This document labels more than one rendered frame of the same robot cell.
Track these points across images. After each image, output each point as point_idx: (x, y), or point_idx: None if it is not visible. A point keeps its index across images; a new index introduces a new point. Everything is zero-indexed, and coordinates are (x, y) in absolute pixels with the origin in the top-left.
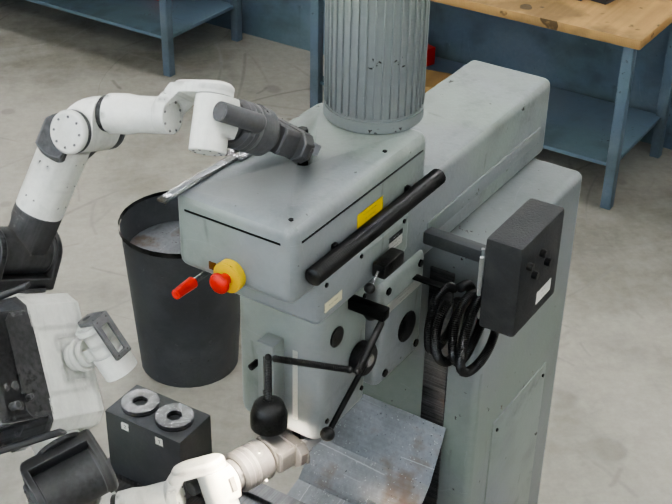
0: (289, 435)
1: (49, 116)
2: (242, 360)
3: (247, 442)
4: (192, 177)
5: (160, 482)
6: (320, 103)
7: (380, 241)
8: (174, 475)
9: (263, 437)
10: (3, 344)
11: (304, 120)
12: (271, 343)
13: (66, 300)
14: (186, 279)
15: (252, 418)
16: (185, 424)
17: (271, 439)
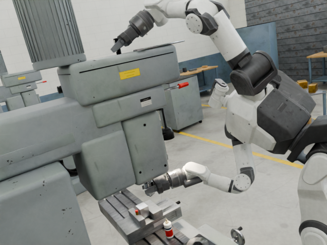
0: (155, 179)
1: (219, 3)
2: (164, 146)
3: (172, 176)
4: (166, 43)
5: (211, 176)
6: (74, 63)
7: None
8: (205, 166)
9: (165, 180)
10: None
11: (94, 59)
12: None
13: (232, 93)
14: (181, 83)
15: (173, 131)
16: (193, 237)
17: (162, 179)
